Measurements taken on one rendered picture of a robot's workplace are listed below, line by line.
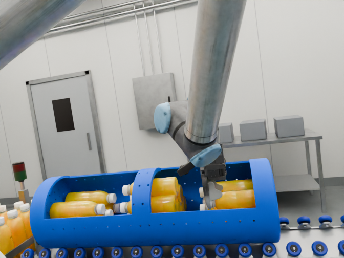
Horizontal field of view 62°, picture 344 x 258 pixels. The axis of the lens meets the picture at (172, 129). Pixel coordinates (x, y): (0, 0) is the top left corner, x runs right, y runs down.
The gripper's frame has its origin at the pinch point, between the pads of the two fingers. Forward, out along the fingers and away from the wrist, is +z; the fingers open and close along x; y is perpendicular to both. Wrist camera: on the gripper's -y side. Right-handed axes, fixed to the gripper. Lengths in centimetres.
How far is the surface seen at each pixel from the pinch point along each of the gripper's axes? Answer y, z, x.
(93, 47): -200, -145, 348
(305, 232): 32.7, 18.5, 13.8
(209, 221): 0.6, 3.2, -8.4
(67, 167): -283, 48, 345
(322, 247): 33.8, 14.4, -5.0
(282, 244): 23.3, 18.5, 4.8
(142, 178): -22.3, -10.6, -0.8
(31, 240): -79, 14, 7
